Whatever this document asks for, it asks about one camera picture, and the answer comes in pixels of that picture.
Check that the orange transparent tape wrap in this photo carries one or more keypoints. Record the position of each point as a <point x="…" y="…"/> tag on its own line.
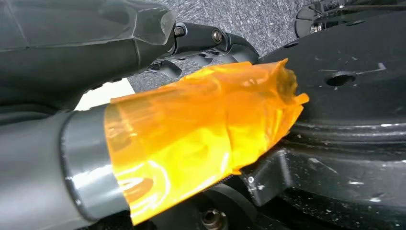
<point x="190" y="127"/>

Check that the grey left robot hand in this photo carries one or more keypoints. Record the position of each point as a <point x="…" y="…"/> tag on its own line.
<point x="57" y="47"/>

